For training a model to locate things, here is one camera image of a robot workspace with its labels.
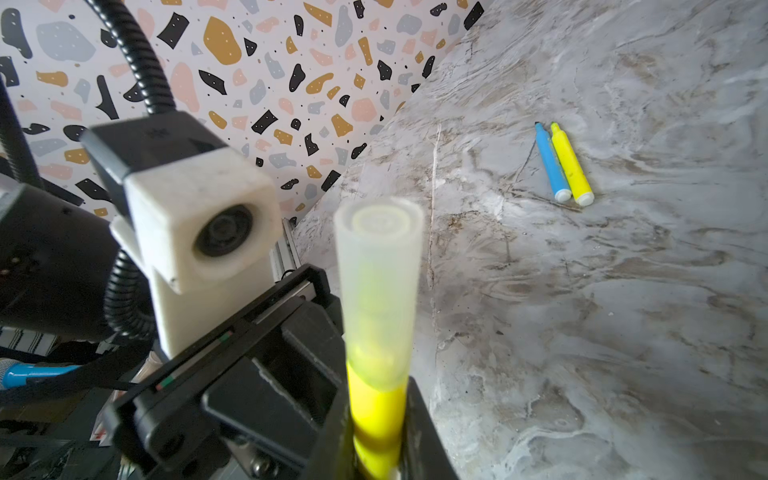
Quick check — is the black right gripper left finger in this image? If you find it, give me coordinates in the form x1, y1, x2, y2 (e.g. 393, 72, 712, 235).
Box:
299, 389, 354, 480

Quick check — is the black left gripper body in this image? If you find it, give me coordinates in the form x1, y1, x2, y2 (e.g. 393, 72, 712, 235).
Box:
105, 265, 345, 479

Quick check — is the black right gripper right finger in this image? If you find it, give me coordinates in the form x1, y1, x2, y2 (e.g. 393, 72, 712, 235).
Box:
403, 377, 459, 480

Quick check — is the yellow highlighter pen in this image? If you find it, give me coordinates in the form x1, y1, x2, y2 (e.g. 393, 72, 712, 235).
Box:
347, 364, 408, 479
550, 122, 595, 207

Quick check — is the clear pen cap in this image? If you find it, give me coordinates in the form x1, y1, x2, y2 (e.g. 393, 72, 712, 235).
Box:
334, 197, 424, 391

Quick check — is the blue highlighter pen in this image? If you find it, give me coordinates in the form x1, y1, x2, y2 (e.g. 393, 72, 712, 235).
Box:
534, 122, 572, 203

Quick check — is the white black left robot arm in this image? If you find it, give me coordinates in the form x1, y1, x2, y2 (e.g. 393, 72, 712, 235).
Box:
1, 111, 348, 479

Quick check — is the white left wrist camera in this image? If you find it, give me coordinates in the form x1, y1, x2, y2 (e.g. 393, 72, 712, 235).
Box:
80, 111, 283, 358

